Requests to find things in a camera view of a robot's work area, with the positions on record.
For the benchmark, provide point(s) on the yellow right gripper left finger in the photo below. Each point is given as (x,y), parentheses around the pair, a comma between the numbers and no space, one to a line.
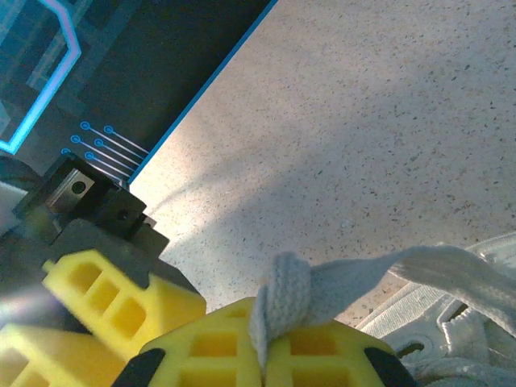
(181,344)

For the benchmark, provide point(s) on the white sneaker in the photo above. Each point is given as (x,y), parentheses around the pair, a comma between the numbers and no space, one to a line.
(407,318)

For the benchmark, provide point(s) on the white shoelace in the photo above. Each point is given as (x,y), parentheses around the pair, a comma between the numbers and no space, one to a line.
(423,262)

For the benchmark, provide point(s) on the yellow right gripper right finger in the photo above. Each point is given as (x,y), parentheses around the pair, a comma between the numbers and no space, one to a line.
(356,342)

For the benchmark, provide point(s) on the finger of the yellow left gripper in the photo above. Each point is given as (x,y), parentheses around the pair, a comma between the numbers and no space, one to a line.
(169,298)
(60,359)

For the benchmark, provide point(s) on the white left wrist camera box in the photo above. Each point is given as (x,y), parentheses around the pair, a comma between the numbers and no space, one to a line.
(7,205)

